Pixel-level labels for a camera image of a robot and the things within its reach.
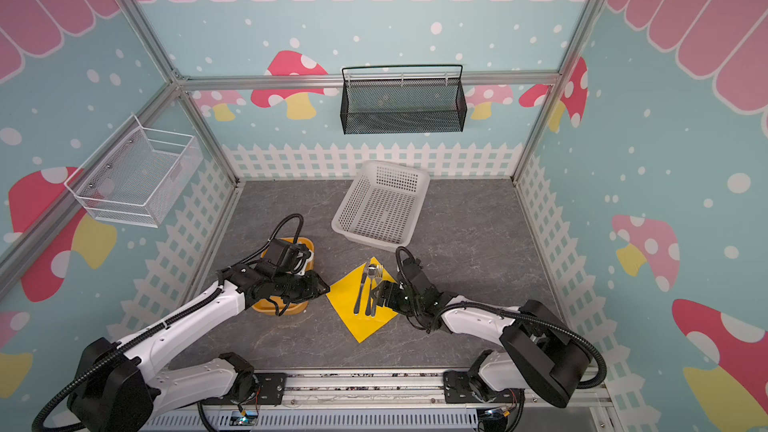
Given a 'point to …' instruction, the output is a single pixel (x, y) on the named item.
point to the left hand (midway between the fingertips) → (325, 296)
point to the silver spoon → (372, 271)
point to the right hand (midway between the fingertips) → (376, 296)
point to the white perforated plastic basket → (383, 205)
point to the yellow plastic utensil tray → (268, 306)
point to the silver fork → (369, 289)
